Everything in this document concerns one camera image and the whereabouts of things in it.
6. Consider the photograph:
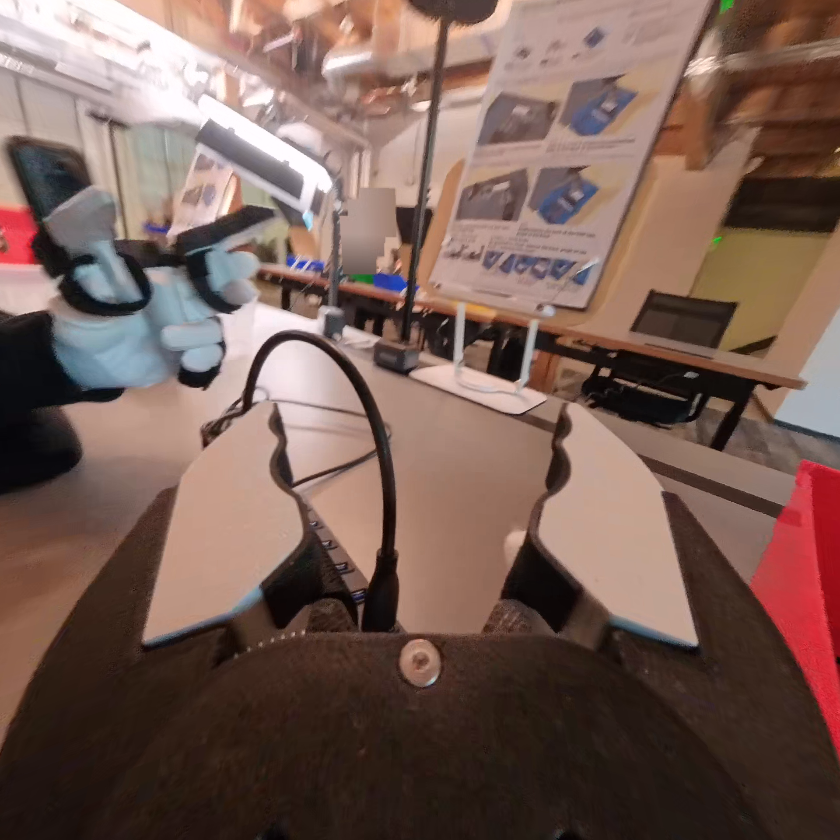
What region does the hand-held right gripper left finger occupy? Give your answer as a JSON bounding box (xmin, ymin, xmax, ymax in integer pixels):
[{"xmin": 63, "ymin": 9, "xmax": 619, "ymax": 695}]
[{"xmin": 141, "ymin": 400, "xmax": 315, "ymax": 651}]

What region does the person's left hand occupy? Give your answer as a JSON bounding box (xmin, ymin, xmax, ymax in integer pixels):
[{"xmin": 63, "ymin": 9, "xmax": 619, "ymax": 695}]
[{"xmin": 49, "ymin": 187, "xmax": 261, "ymax": 389}]

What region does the white board stand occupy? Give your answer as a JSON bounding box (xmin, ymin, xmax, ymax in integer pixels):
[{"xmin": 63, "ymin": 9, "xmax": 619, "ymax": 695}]
[{"xmin": 410, "ymin": 302, "xmax": 549, "ymax": 416}]

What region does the long wooden desk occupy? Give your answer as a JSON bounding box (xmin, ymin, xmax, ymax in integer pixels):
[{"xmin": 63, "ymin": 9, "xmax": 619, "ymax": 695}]
[{"xmin": 259, "ymin": 262, "xmax": 427, "ymax": 329}]

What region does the instruction sheet on board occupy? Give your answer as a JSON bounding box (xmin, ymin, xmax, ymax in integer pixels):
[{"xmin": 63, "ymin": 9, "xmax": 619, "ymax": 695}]
[
  {"xmin": 427, "ymin": 157, "xmax": 660, "ymax": 317},
  {"xmin": 167, "ymin": 151, "xmax": 240, "ymax": 238}
]

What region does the red plastic bin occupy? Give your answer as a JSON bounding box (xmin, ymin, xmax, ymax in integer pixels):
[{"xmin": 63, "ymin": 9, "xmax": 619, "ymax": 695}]
[
  {"xmin": 0, "ymin": 206, "xmax": 40, "ymax": 266},
  {"xmin": 750, "ymin": 459, "xmax": 840, "ymax": 726}
]

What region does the black light stand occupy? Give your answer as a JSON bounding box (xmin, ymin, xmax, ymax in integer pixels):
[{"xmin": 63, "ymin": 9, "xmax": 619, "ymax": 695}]
[{"xmin": 325, "ymin": 193, "xmax": 350, "ymax": 329}]

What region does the printed instruction sheet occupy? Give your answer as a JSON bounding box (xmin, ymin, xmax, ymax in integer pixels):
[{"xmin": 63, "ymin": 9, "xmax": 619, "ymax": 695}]
[{"xmin": 430, "ymin": 0, "xmax": 714, "ymax": 311}]

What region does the long black usb hub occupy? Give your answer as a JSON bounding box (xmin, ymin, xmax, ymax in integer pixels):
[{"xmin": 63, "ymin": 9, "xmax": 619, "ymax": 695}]
[{"xmin": 292, "ymin": 492, "xmax": 371, "ymax": 608}]

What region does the led panel light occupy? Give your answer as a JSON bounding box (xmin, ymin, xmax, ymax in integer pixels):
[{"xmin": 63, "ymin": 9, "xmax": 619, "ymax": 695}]
[{"xmin": 196, "ymin": 95, "xmax": 334, "ymax": 219}]

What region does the black mesh office chair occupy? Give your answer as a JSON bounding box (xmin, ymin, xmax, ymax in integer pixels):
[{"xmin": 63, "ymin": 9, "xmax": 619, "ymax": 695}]
[{"xmin": 629, "ymin": 290, "xmax": 740, "ymax": 361}]

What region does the black rectangular device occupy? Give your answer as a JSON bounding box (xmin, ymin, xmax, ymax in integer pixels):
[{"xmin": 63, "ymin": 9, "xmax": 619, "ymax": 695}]
[{"xmin": 373, "ymin": 340, "xmax": 420, "ymax": 375}]

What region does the black disc floor lamp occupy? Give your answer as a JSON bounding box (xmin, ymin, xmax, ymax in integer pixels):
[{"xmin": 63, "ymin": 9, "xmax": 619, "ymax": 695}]
[{"xmin": 399, "ymin": 0, "xmax": 500, "ymax": 349}]

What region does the thick black cable blue plug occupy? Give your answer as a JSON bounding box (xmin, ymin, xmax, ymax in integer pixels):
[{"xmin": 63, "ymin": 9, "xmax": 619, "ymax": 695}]
[{"xmin": 243, "ymin": 330, "xmax": 403, "ymax": 634}]

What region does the person's left forearm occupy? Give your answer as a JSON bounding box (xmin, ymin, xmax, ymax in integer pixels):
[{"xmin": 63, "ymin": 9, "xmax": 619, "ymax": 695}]
[{"xmin": 0, "ymin": 311, "xmax": 127, "ymax": 494}]

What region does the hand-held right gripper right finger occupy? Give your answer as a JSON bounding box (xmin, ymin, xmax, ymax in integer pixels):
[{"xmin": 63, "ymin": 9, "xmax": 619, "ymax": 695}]
[{"xmin": 500, "ymin": 402, "xmax": 701, "ymax": 652}]

